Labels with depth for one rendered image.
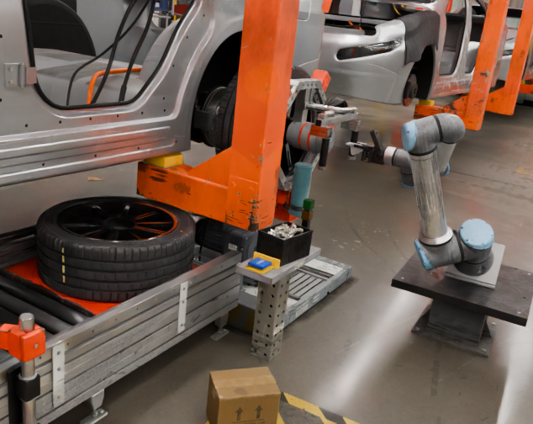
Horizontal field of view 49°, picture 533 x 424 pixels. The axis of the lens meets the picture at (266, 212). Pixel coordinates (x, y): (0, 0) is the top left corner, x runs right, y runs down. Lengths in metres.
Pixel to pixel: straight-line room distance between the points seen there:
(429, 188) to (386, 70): 3.01
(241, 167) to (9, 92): 0.93
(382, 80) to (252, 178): 3.20
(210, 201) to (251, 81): 0.57
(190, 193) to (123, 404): 0.94
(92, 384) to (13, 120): 0.93
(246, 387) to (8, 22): 1.44
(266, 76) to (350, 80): 3.12
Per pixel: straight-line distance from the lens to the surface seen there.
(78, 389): 2.09
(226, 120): 2.81
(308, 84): 2.92
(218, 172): 2.57
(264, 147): 2.40
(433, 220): 2.67
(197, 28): 2.82
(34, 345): 1.77
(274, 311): 2.48
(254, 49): 2.39
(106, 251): 2.30
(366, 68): 5.43
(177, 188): 2.70
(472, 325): 3.02
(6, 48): 2.14
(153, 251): 2.33
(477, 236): 2.78
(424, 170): 2.53
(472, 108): 6.38
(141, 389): 2.39
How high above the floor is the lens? 1.40
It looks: 18 degrees down
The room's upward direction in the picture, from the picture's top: 7 degrees clockwise
